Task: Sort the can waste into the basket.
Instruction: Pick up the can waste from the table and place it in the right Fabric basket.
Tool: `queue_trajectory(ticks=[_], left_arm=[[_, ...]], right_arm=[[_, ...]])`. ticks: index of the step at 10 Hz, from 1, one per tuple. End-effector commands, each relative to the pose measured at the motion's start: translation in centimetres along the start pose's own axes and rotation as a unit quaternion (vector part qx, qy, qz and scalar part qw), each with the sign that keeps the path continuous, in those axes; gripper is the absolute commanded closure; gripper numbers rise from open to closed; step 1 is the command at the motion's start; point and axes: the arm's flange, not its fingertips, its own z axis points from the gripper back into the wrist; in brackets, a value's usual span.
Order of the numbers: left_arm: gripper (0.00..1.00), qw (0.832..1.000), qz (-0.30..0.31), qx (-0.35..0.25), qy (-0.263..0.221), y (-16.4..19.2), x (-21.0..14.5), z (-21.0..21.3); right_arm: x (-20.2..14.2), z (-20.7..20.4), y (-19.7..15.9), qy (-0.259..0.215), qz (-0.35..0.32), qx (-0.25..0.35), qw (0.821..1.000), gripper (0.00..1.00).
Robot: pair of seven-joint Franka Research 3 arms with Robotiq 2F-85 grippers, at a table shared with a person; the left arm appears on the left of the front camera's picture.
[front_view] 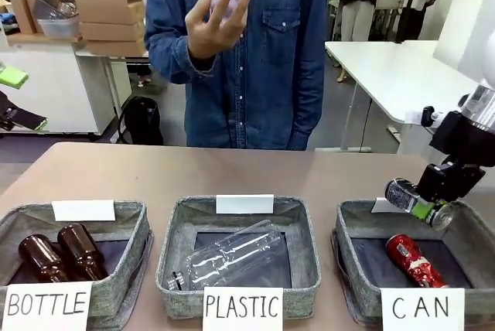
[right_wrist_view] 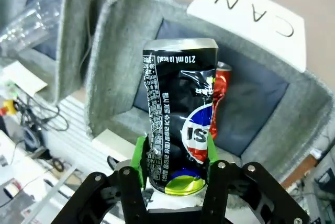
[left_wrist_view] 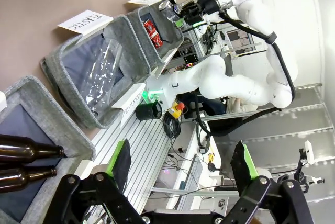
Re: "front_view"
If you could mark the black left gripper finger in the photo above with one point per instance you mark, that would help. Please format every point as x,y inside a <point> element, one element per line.
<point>13,77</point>
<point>23,119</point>

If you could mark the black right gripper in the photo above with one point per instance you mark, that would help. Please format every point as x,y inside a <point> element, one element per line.
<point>448,182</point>

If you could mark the dark printed can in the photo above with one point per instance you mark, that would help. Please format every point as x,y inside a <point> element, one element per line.
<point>400,192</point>

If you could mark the crushed red can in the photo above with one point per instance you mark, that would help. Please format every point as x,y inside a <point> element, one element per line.
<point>414,261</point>

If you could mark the brown glass bottle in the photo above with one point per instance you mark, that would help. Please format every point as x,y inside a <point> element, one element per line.
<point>40,257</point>
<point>81,250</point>

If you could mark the person's left forearm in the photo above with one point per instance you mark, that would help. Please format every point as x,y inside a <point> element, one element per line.
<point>309,106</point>

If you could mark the person's right forearm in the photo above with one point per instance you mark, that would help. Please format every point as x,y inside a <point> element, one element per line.
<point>170,68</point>

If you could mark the white card behind can basket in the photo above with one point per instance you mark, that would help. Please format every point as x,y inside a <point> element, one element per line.
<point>381,206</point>

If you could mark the grey fabric can basket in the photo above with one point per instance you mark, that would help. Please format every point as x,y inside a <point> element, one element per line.
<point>472,246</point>

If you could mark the white CAN label card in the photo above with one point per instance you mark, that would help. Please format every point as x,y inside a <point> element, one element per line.
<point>421,308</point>

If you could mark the white card behind bottle basket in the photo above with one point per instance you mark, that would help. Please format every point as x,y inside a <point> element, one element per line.
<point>83,210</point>

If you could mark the grey fabric plastic basket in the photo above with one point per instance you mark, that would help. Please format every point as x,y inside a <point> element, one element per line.
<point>301,261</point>

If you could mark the white card behind plastic basket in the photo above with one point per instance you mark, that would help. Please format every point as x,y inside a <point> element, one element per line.
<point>244,204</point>

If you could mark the grey fabric bottle basket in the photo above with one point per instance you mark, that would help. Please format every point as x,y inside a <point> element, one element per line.
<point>127,269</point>

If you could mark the person's right hand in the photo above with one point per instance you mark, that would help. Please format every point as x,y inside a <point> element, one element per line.
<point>210,37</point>

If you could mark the white cabinet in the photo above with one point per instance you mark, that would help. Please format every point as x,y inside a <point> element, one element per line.
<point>58,87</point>

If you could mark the small cardboard box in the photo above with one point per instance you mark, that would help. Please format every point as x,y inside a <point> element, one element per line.
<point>21,16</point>

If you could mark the clear plastic bin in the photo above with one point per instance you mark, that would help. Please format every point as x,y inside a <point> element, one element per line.
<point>58,18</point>

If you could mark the flat cardboard box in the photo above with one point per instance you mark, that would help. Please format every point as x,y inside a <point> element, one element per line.
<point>112,31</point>
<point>116,48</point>

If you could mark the black backpack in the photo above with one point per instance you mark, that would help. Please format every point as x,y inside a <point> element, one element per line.
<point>141,122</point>

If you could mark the open cardboard box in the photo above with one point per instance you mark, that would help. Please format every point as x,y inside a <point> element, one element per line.
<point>104,2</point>

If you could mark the white table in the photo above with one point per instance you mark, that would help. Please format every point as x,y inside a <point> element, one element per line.
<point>394,72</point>

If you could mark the white BOTTLE label card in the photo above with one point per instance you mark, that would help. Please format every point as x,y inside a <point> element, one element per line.
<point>46,304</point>

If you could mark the clear plastic bottle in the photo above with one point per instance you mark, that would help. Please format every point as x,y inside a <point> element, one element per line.
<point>232,253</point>

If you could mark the white PLASTIC label card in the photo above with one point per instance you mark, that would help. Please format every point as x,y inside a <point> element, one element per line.
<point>243,308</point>

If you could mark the black pole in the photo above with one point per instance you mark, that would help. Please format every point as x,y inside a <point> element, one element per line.
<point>410,2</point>

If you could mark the person in denim shirt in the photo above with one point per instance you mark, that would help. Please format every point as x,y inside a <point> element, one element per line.
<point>263,76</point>

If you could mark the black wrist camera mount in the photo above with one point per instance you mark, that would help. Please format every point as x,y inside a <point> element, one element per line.
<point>460,137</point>

